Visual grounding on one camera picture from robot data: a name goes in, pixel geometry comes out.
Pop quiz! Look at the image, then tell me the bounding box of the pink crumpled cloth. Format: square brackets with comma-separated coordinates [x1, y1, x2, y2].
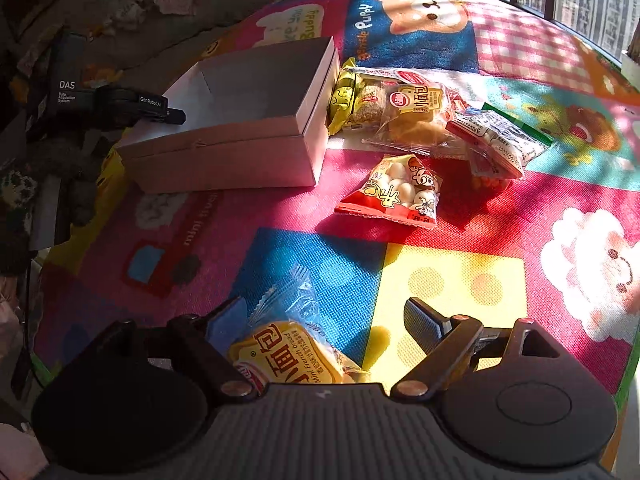
[87, 0, 200, 40]

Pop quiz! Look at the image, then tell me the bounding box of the yellow small bread packet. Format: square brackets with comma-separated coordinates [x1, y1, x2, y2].
[227, 264, 370, 391]

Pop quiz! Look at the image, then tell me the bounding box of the green white snack packet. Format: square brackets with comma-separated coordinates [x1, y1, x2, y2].
[446, 103, 553, 180]

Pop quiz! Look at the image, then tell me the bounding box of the rice puff roll packet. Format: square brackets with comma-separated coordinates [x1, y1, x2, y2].
[347, 80, 386, 127]

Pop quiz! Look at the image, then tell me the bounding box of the red quail egg packet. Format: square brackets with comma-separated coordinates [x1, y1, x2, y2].
[334, 154, 442, 229]

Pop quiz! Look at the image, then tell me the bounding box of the colourful cartoon play mat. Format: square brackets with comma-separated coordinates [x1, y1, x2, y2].
[32, 0, 639, 401]

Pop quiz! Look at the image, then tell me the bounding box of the yellow long snack bar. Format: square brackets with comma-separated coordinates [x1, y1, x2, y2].
[328, 58, 359, 136]

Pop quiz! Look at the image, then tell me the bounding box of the white cardboard box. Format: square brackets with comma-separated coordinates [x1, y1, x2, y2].
[116, 37, 340, 194]

